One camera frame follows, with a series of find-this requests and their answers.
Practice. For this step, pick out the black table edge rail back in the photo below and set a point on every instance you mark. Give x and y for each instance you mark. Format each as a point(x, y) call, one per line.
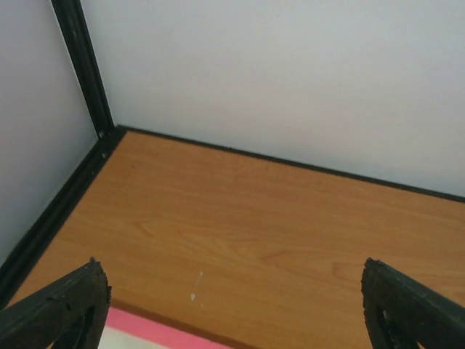
point(375, 181)

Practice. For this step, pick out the pink picture frame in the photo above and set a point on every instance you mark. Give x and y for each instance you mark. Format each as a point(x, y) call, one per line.
point(126, 330)

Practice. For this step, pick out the black table edge rail left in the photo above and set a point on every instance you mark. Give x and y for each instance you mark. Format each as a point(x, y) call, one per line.
point(32, 245)

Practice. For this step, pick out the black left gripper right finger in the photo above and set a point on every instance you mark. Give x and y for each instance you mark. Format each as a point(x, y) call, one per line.
point(403, 313)

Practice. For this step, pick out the black table edge rail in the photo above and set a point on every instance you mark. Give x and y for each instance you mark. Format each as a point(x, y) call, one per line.
point(375, 181)
point(32, 245)

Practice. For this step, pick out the black enclosure post left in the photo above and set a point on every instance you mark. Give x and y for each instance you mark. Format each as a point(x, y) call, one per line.
point(71, 19)

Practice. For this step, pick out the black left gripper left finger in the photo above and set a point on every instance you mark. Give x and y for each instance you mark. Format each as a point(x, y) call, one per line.
point(68, 313)

